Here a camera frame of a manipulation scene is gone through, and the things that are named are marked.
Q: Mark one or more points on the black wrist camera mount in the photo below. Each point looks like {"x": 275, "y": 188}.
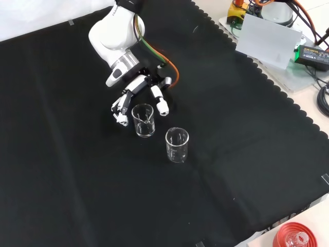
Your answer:
{"x": 146, "y": 57}

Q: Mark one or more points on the clear glass beaker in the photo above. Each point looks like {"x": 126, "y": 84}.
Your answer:
{"x": 176, "y": 153}
{"x": 143, "y": 128}

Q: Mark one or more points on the yellow stop button box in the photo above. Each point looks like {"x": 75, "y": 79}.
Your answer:
{"x": 235, "y": 14}

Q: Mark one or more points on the black cloth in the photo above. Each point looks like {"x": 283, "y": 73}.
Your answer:
{"x": 77, "y": 167}

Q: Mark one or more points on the black power supply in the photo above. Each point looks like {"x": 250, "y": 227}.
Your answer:
{"x": 312, "y": 56}

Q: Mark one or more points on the pale board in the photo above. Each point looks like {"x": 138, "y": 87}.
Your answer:
{"x": 267, "y": 38}

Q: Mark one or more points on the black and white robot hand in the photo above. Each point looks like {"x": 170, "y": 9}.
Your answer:
{"x": 138, "y": 82}

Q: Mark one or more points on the clear tape piece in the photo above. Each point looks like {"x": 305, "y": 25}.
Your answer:
{"x": 71, "y": 23}
{"x": 201, "y": 244}
{"x": 325, "y": 179}

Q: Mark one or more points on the grey metal base plate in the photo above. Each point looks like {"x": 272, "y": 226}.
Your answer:
{"x": 299, "y": 77}

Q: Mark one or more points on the clear round-bottom flask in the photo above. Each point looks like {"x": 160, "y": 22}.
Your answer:
{"x": 298, "y": 239}

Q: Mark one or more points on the white thread scrap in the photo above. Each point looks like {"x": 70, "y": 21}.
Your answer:
{"x": 195, "y": 28}

